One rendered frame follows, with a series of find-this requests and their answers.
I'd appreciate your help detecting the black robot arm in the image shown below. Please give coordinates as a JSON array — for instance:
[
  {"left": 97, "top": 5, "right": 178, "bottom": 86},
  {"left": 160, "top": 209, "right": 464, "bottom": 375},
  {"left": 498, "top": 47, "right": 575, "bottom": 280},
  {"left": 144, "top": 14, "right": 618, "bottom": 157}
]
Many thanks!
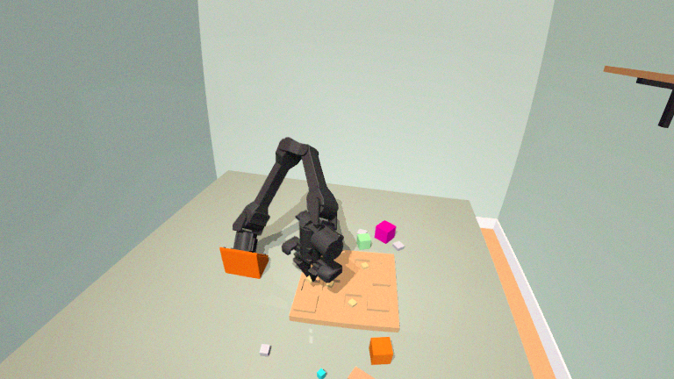
[{"left": 230, "top": 137, "right": 344, "bottom": 261}]

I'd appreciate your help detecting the magenta cube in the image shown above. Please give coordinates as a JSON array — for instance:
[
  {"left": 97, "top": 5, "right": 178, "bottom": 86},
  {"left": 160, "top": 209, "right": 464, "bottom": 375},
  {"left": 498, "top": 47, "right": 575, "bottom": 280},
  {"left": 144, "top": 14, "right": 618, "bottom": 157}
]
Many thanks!
[{"left": 375, "top": 220, "right": 397, "bottom": 244}]

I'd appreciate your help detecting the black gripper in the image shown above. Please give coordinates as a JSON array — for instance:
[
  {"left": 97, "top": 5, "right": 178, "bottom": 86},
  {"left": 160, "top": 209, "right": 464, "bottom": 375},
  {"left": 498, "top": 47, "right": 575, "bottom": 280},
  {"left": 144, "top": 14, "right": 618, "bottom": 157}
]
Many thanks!
[{"left": 282, "top": 236, "right": 342, "bottom": 283}]

